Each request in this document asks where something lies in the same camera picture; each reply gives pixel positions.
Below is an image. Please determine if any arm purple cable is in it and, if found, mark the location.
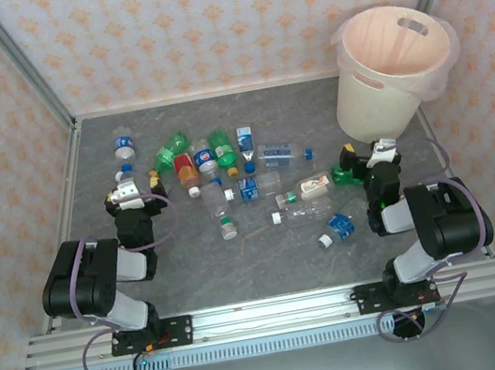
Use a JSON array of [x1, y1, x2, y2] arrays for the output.
[[348, 126, 495, 347], [54, 186, 206, 370]]

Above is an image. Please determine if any green bottle yellow cap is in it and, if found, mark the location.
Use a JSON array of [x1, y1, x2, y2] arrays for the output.
[[141, 129, 195, 180], [205, 127, 241, 182], [329, 159, 368, 191]]

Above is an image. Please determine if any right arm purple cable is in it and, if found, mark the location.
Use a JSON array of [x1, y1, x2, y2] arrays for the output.
[[348, 126, 495, 347]]

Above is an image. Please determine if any grey slotted cable duct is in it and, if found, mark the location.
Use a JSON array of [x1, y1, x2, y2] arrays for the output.
[[64, 314, 399, 370]]

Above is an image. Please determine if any orange bottle red label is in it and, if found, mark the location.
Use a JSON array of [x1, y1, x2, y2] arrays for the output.
[[172, 151, 205, 201]]

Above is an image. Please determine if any clear bottle green neck ring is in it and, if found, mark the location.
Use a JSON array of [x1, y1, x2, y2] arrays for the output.
[[199, 179, 239, 244]]

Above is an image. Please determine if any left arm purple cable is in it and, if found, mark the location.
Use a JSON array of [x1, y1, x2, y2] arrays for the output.
[[54, 186, 206, 370]]

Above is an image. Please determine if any clear bottle white orange label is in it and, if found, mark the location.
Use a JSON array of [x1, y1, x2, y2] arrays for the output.
[[272, 170, 338, 207]]

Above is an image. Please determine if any clear unlabelled bottle white cap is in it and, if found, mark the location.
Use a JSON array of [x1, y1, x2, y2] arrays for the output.
[[269, 196, 337, 229]]

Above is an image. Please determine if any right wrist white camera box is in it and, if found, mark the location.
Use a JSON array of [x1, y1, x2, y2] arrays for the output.
[[362, 136, 401, 170]]

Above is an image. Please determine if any clear bottle dark blue label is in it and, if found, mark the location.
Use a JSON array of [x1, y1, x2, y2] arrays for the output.
[[110, 124, 141, 174]]

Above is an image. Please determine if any translucent pink bin liner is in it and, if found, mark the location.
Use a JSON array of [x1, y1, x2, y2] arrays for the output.
[[325, 0, 470, 117]]

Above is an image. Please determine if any clear bottle blue label white cap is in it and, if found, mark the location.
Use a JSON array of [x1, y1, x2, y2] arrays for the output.
[[311, 196, 376, 251], [221, 170, 286, 207]]

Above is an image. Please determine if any clear bottle light blue label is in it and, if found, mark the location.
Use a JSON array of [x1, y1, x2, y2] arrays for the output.
[[234, 126, 261, 176]]

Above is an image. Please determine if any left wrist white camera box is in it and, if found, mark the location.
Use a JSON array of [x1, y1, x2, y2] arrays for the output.
[[114, 177, 146, 212]]

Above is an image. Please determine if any aluminium table edge rail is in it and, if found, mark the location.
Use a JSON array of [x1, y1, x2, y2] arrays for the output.
[[9, 120, 115, 334], [72, 67, 344, 123]]

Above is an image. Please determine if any cream plastic bin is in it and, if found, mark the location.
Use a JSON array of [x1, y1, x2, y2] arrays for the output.
[[319, 0, 474, 151]]

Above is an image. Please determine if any Pepsi bottle blue cap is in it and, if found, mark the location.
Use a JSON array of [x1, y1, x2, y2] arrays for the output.
[[189, 136, 225, 190]]

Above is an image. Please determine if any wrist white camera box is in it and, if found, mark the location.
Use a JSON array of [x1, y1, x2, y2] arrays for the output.
[[362, 136, 401, 170], [114, 177, 146, 212]]

